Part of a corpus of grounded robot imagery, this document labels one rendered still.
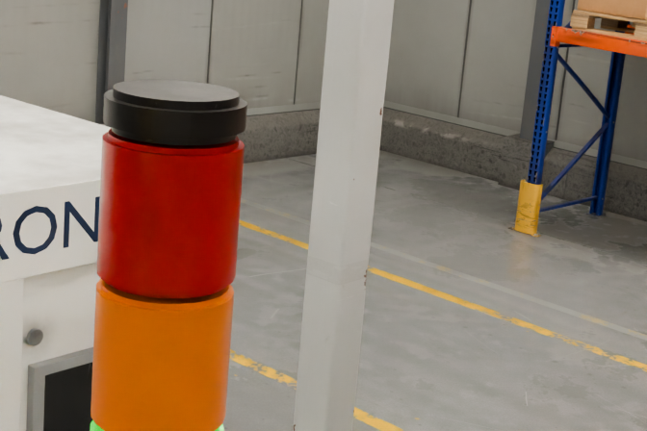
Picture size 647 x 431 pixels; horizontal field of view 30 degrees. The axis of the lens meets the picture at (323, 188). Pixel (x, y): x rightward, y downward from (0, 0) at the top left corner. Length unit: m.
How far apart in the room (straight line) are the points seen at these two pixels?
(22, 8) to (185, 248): 9.03
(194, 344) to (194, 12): 10.03
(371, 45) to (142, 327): 2.59
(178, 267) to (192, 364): 0.04
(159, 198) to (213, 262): 0.03
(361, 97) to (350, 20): 0.19
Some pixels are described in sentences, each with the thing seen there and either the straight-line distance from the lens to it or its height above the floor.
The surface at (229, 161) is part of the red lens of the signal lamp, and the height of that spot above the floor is 2.32.
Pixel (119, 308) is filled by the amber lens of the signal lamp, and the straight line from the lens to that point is 0.43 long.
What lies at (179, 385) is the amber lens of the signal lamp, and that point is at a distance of 0.43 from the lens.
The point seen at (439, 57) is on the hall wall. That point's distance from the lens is 11.66.
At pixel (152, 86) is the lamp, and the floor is 2.34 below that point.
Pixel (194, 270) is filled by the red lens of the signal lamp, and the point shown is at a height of 2.28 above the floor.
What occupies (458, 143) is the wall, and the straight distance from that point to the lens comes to 11.39.
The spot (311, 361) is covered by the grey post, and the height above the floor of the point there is 1.21.
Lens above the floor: 2.41
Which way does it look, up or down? 14 degrees down
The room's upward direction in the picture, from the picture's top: 5 degrees clockwise
